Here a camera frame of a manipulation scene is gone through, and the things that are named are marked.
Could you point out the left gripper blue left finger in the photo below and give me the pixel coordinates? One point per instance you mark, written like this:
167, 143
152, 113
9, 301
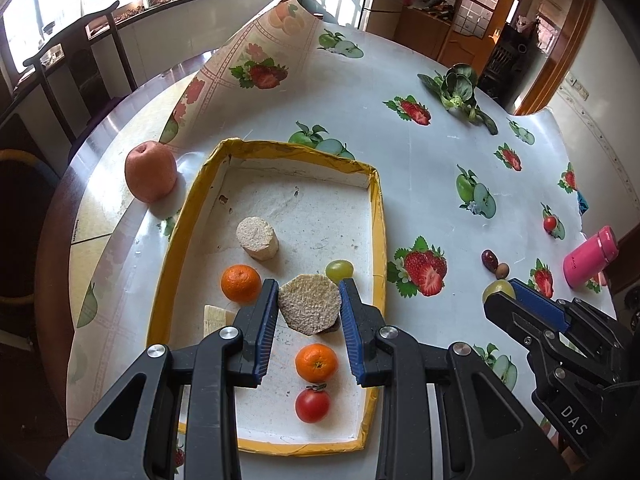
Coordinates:
257, 324

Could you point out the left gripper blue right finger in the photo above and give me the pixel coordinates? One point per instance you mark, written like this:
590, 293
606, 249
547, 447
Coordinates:
361, 324

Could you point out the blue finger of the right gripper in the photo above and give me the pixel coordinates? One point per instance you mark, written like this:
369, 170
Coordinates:
547, 310
525, 328

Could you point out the orange mandarin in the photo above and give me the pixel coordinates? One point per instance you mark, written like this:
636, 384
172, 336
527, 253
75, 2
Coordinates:
241, 283
316, 363

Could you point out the green grape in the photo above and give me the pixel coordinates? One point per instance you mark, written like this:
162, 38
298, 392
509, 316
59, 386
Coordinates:
338, 270
499, 286

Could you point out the large red tomato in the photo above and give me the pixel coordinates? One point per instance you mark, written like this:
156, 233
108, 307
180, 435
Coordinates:
312, 404

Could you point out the white foam tray yellow rim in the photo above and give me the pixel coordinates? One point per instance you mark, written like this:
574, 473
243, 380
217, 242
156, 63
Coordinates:
322, 208

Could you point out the small dark plum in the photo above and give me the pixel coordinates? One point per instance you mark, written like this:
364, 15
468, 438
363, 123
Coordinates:
334, 327

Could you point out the person right hand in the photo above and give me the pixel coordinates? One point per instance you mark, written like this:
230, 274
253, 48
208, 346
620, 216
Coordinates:
574, 462

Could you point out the pink thermos bottle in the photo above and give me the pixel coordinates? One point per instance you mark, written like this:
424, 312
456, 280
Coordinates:
590, 258

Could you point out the small cherry tomato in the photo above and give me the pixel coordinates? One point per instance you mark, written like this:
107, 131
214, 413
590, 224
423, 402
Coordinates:
550, 223

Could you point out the fruit print tablecloth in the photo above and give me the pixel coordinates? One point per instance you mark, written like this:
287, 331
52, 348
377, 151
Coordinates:
458, 397

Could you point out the red apple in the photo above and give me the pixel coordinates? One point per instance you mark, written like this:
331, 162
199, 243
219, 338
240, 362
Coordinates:
150, 171

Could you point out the green leafy vegetable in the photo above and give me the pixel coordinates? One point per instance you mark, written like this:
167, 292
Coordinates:
455, 90

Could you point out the dark wooden chair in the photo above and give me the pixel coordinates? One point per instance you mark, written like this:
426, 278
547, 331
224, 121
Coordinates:
78, 56

